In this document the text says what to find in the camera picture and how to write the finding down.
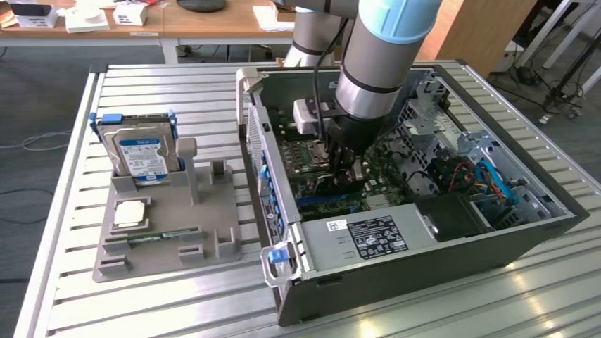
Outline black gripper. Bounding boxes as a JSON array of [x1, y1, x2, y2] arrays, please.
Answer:
[[326, 115, 383, 158]]

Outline black low-profile graphics card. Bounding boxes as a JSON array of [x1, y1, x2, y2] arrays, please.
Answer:
[[314, 160, 370, 195]]

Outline metal CPU socket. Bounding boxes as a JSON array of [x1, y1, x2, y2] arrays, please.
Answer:
[[303, 139, 333, 167]]

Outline green motherboard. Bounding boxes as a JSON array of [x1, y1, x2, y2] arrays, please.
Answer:
[[274, 105, 414, 218]]

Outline silver metal disk bay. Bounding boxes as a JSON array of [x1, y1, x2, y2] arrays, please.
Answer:
[[398, 70, 553, 228]]

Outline blue expansion slot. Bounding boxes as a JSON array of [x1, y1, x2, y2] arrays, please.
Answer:
[[295, 195, 349, 207]]

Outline silver power supply unit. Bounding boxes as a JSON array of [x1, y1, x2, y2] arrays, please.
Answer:
[[298, 202, 439, 273]]

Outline white paper stack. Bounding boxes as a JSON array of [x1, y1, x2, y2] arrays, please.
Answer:
[[251, 4, 297, 32]]

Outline white device red dot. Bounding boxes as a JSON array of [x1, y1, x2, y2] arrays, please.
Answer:
[[497, 39, 518, 74]]

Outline light wooden cabinet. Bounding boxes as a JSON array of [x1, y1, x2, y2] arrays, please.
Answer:
[[414, 0, 538, 77]]

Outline open black PC case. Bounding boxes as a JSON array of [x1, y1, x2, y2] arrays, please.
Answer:
[[233, 63, 591, 327]]

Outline black wheeled stand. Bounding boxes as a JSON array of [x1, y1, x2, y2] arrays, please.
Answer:
[[537, 0, 601, 125]]

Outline hard disk in blue caddy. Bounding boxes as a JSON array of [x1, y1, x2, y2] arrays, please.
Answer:
[[88, 111, 182, 182]]

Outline gray plastic parts rack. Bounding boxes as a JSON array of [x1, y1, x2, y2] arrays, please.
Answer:
[[92, 137, 243, 284]]

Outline dark round object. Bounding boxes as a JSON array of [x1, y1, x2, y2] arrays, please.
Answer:
[[175, 0, 227, 13]]

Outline loose silver CPU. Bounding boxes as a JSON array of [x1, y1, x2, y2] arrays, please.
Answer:
[[113, 202, 147, 228]]

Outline loose green RAM stick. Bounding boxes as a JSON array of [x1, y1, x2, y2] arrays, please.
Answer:
[[103, 228, 198, 244]]

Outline white labelled box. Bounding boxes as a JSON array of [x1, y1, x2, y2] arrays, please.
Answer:
[[111, 2, 149, 26]]

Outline white box with roll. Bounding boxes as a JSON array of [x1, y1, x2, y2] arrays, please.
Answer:
[[62, 5, 111, 35]]

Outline white box with black item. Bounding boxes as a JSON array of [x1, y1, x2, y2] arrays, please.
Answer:
[[9, 1, 60, 28]]

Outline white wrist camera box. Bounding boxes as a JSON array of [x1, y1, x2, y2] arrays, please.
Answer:
[[290, 98, 346, 135]]

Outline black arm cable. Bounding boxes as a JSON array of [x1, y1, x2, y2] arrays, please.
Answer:
[[310, 17, 353, 142]]

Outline red yellow disk power wires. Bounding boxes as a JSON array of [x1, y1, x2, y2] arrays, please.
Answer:
[[443, 161, 499, 194]]

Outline blue disk data wire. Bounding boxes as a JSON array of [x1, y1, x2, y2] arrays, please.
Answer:
[[471, 160, 517, 208]]

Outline white table frame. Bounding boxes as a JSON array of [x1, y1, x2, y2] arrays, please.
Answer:
[[510, 0, 601, 92]]

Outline white floor cable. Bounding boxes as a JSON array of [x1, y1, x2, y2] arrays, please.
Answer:
[[21, 129, 72, 152]]

